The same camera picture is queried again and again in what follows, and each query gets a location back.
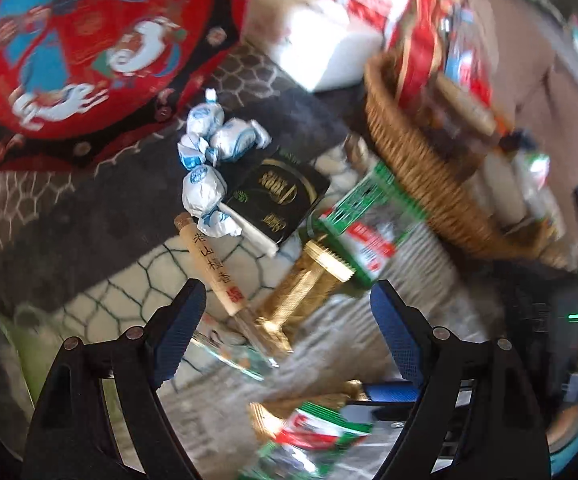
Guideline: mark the white plastic bottle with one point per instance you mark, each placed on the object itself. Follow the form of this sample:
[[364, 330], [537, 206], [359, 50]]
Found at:
[[534, 185]]

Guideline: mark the round red decorated tin lid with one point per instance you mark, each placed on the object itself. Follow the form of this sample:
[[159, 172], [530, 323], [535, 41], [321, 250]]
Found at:
[[69, 35]]

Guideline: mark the wooden incense tube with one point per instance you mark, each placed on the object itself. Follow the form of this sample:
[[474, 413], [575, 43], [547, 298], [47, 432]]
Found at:
[[214, 265]]

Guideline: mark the glass bottle with gold cap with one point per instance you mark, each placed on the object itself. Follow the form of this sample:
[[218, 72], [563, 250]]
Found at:
[[369, 230]]

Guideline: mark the wicker basket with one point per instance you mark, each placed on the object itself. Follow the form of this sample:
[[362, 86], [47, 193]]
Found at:
[[419, 160]]

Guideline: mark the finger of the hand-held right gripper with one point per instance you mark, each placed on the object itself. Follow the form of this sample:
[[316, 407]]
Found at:
[[389, 393]]

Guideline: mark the white blue wrapped candy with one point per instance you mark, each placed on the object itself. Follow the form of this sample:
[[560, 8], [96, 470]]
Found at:
[[221, 222], [191, 152], [234, 137], [201, 187], [201, 117]]

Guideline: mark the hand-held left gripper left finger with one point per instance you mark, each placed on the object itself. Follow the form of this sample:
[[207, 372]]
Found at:
[[179, 330]]

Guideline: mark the grey web-patterned tablecloth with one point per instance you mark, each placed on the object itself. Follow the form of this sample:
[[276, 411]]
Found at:
[[94, 220]]

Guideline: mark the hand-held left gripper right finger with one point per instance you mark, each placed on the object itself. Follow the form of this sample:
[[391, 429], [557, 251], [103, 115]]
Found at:
[[399, 330]]

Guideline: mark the red snack packets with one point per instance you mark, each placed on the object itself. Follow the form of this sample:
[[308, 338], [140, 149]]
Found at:
[[419, 50]]

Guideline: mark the black box with gold print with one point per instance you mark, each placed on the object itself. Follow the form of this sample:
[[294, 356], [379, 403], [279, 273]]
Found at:
[[274, 190]]

